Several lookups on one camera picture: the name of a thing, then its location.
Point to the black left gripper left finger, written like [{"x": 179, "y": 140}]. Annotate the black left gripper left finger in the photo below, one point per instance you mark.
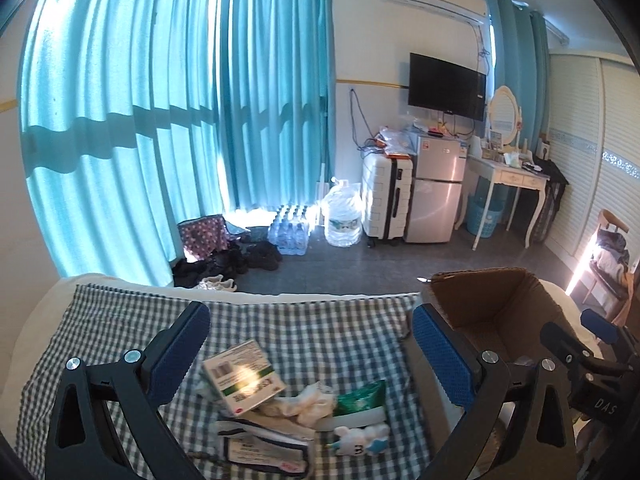
[{"x": 83, "y": 442}]

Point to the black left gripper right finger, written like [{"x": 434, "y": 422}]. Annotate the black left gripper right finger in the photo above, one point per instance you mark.
[{"x": 539, "y": 443}]

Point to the white foam tube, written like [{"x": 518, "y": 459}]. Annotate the white foam tube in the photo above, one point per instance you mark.
[{"x": 374, "y": 416}]

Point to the green white medicine box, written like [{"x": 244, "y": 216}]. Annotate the green white medicine box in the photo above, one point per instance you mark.
[{"x": 243, "y": 377}]

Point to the navy white foil pouch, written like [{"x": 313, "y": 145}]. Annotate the navy white foil pouch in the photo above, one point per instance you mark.
[{"x": 267, "y": 444}]

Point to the white bunny plush toy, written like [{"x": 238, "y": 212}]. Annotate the white bunny plush toy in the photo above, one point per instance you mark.
[{"x": 370, "y": 440}]

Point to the wooden chair with clothes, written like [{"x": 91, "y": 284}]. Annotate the wooden chair with clothes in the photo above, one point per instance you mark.
[{"x": 609, "y": 262}]

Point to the brown cardboard box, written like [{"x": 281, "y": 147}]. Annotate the brown cardboard box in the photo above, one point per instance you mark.
[{"x": 502, "y": 310}]

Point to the green plastic packet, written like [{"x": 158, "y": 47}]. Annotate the green plastic packet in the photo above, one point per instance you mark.
[{"x": 365, "y": 398}]

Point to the pile of black shoes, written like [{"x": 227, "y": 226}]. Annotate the pile of black shoes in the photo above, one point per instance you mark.
[{"x": 219, "y": 270}]

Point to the green white checkered tablecloth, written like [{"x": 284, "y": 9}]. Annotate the green white checkered tablecloth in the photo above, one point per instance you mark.
[{"x": 343, "y": 343}]

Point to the polka dot fabric bag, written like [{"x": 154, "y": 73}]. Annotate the polka dot fabric bag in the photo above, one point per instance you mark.
[{"x": 203, "y": 236}]

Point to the silver mini fridge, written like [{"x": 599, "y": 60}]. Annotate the silver mini fridge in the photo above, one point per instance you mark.
[{"x": 438, "y": 172}]

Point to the white louvered wardrobe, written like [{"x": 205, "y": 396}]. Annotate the white louvered wardrobe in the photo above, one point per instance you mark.
[{"x": 593, "y": 130}]

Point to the pack of water bottles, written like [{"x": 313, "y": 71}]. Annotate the pack of water bottles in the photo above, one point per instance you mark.
[{"x": 291, "y": 228}]

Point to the oval white vanity mirror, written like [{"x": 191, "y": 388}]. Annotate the oval white vanity mirror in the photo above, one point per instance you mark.
[{"x": 504, "y": 117}]

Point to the white hard suitcase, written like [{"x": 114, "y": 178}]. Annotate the white hard suitcase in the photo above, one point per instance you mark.
[{"x": 385, "y": 193}]

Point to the large clear water jug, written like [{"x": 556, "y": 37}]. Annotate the large clear water jug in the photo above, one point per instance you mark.
[{"x": 342, "y": 213}]

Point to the narrow teal corner curtain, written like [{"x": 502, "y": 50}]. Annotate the narrow teal corner curtain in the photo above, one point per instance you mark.
[{"x": 522, "y": 62}]

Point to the large teal window curtain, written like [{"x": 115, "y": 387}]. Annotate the large teal window curtain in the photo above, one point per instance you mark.
[{"x": 118, "y": 132}]

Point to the teal curtain right of window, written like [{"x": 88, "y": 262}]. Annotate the teal curtain right of window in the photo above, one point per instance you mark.
[{"x": 275, "y": 89}]

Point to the black wall television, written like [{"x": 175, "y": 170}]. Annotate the black wall television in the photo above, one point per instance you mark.
[{"x": 446, "y": 87}]

